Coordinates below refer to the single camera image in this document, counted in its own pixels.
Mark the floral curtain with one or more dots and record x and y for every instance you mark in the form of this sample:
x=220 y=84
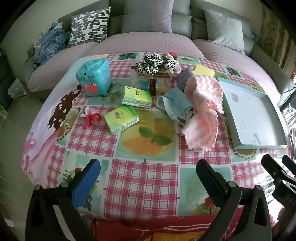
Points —
x=277 y=37

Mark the red tape roll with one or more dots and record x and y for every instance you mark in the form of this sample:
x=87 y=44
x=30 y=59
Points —
x=173 y=54

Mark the blue clothes pile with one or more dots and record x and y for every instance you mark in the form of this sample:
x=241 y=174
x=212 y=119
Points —
x=49 y=46

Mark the light grey pillow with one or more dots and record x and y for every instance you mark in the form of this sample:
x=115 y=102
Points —
x=226 y=30

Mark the purple cloth pouch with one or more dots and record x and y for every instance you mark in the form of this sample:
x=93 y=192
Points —
x=183 y=77

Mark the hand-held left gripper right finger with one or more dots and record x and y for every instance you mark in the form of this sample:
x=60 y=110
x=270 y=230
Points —
x=208 y=178

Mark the red printed cloth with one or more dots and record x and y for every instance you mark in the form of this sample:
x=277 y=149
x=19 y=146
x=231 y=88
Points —
x=143 y=229

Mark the pink flower hair clip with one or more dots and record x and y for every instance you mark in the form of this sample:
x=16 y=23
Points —
x=90 y=115

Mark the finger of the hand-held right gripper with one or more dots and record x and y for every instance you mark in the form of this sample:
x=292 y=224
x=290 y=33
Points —
x=271 y=164
x=290 y=164

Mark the purple pillow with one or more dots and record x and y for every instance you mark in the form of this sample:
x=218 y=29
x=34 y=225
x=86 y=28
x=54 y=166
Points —
x=148 y=16

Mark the pink knitted cloth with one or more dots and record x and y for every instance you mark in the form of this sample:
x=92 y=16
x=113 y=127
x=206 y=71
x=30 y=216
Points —
x=203 y=111

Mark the black metal railing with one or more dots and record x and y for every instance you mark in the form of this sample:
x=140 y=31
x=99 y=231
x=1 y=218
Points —
x=289 y=113

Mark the dark teal cabinet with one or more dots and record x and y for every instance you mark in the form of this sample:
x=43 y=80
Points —
x=5 y=81

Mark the white plastic bag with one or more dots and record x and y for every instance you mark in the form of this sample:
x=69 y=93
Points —
x=17 y=89

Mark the clear plastic box brown label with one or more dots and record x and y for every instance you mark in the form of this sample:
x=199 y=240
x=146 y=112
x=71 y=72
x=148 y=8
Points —
x=159 y=84

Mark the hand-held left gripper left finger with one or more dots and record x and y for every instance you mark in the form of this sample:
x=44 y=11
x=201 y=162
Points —
x=86 y=180

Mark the blue cloth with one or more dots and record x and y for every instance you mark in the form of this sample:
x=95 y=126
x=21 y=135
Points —
x=173 y=102

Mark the black and white patterned pillow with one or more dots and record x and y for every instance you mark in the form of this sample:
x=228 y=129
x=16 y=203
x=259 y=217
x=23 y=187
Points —
x=90 y=26

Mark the grey sofa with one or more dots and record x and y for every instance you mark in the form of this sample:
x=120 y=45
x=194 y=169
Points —
x=182 y=20

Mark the leopard print scrunchie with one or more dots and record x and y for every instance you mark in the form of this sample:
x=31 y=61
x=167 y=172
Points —
x=152 y=62

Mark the purple sofa cover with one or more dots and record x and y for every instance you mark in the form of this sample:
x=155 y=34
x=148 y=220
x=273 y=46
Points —
x=143 y=44

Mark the green tissue pack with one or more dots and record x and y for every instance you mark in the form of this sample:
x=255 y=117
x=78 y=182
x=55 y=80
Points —
x=136 y=97
x=120 y=119

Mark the yellow sponge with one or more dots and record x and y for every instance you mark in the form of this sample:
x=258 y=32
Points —
x=203 y=70

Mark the teal plastic container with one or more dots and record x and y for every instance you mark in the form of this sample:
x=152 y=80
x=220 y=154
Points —
x=93 y=76

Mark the teal tray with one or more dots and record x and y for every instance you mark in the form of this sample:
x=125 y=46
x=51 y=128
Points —
x=252 y=115

